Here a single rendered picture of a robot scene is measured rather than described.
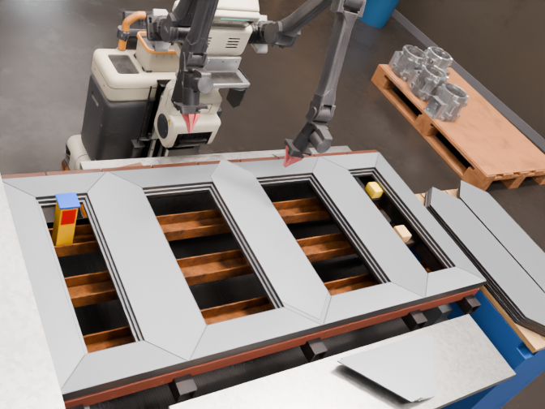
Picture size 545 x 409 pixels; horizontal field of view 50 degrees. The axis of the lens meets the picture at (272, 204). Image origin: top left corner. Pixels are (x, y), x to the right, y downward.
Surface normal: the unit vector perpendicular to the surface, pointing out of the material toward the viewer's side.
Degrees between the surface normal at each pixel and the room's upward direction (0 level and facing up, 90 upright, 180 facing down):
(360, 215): 0
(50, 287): 0
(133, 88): 90
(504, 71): 90
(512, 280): 0
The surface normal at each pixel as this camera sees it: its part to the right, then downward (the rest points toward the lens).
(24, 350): 0.32, -0.71
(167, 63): 0.47, 0.72
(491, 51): -0.81, 0.13
